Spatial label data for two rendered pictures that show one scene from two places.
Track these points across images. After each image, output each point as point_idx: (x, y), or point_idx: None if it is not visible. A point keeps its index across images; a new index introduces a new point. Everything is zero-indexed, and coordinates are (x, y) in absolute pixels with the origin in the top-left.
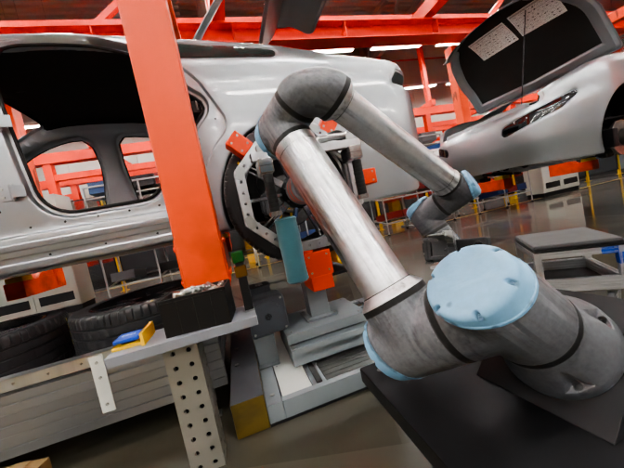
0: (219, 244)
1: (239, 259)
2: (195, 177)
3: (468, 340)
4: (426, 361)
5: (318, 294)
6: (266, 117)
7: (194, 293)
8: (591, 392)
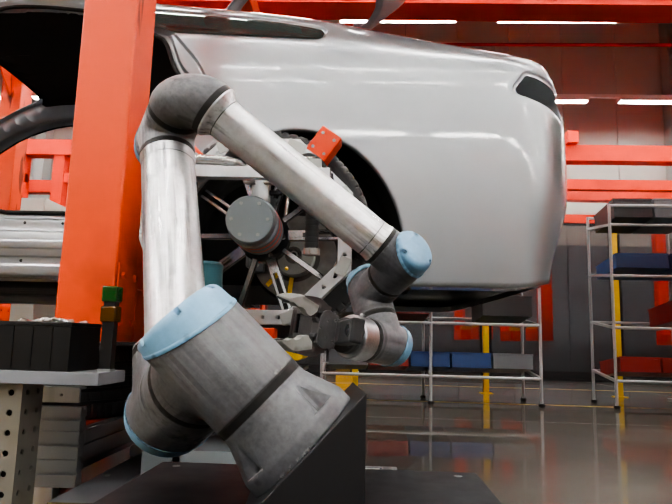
0: (113, 279)
1: (110, 297)
2: (109, 187)
3: (157, 381)
4: (143, 413)
5: None
6: (141, 122)
7: (37, 322)
8: (261, 479)
